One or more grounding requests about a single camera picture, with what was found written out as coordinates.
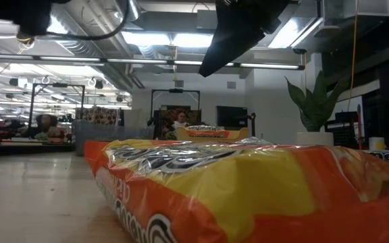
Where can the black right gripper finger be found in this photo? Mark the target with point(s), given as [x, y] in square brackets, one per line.
[228, 40]

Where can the orange Maruchan chicken pack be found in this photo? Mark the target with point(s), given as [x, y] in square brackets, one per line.
[248, 189]
[208, 132]

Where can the bright ceiling light panel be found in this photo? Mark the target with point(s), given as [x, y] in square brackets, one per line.
[167, 39]

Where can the black ceiling spotlight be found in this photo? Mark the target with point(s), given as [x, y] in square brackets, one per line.
[99, 84]
[13, 82]
[119, 99]

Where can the black monitor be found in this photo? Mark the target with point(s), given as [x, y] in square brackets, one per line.
[231, 116]

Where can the long suspended light bar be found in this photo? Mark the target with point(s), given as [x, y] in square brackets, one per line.
[147, 61]

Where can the person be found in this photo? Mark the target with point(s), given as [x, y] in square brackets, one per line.
[182, 119]
[46, 123]

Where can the yellow plastic bin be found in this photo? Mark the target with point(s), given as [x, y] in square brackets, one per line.
[240, 135]

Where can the orange patterned board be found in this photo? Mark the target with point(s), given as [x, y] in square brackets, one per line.
[167, 116]
[100, 116]

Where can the snake plant in white pot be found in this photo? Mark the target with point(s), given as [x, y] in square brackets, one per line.
[316, 108]

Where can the grey plastic bin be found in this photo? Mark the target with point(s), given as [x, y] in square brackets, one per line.
[106, 135]

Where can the black perforated cart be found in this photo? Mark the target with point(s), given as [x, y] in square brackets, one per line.
[344, 135]

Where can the white and yellow roll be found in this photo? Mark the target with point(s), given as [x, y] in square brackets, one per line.
[377, 143]

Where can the grey wall vent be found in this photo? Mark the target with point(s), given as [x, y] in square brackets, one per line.
[231, 85]
[179, 83]

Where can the black ceiling camera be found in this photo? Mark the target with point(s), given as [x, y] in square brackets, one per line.
[299, 51]

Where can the black robot station frame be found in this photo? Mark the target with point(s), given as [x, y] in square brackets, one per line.
[59, 85]
[176, 90]

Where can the black stand post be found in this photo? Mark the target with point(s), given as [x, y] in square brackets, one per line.
[253, 123]

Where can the silver round air duct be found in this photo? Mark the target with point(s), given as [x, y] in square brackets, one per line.
[134, 8]

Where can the black aluminium table frame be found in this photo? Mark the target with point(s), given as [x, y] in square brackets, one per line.
[29, 150]

